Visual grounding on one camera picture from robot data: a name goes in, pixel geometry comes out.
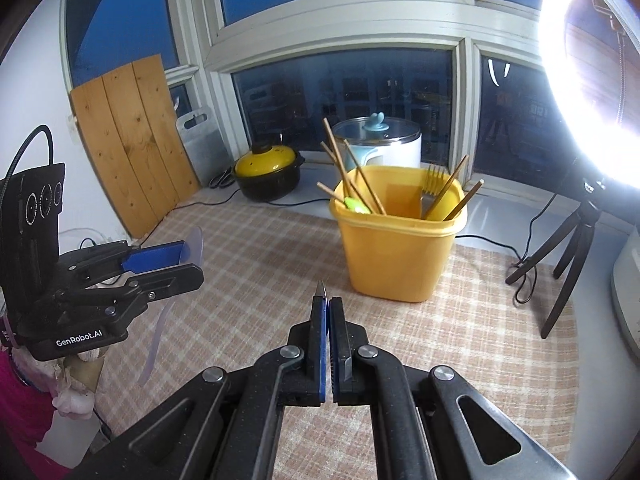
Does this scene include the white cutting board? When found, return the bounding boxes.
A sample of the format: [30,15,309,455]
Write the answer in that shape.
[174,104,227,192]

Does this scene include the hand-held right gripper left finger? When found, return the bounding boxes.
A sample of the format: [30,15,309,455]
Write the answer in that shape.
[65,295,332,480]

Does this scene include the person's left hand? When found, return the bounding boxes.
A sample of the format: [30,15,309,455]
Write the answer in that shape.
[49,347,104,423]

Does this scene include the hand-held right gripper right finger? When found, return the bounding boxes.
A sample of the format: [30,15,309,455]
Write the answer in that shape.
[327,296,581,480]

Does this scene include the yellow plastic container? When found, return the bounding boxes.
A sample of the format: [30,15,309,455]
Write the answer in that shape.
[327,165,469,304]

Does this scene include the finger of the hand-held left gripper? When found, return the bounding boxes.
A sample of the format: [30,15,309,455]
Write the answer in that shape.
[65,240,188,282]
[100,261,206,322]

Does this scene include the black power cable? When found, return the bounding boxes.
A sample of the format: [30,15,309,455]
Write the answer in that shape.
[260,195,527,264]

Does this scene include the pink plaid tablecloth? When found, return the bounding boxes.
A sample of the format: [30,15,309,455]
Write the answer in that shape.
[92,200,602,480]

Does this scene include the wooden board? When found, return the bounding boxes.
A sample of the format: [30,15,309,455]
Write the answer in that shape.
[69,53,201,240]

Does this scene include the person's left forearm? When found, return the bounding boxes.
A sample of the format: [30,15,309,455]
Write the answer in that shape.
[0,345,101,480]

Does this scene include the white window frame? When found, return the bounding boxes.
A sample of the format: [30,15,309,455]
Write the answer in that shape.
[60,0,640,241]

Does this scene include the white rice cooker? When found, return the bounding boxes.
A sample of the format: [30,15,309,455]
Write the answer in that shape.
[332,112,424,171]

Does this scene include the black tripod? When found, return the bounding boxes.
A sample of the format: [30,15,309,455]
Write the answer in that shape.
[505,175,609,340]

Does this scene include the metal fork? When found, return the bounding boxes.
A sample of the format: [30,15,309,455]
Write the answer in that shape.
[419,163,447,220]

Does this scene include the wooden chopstick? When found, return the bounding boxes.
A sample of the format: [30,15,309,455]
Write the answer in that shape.
[316,183,352,206]
[320,141,374,214]
[344,140,386,215]
[442,179,485,222]
[429,155,470,220]
[322,118,362,197]

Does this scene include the black clay pot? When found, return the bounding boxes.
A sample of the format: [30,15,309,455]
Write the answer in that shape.
[231,152,306,202]

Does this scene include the black light cable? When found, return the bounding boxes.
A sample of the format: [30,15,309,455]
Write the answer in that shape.
[513,192,569,307]

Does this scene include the ring light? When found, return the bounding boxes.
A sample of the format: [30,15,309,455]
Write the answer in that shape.
[537,0,640,189]

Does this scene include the yellow pot lid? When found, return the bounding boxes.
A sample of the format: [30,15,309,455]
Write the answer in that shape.
[235,142,297,177]

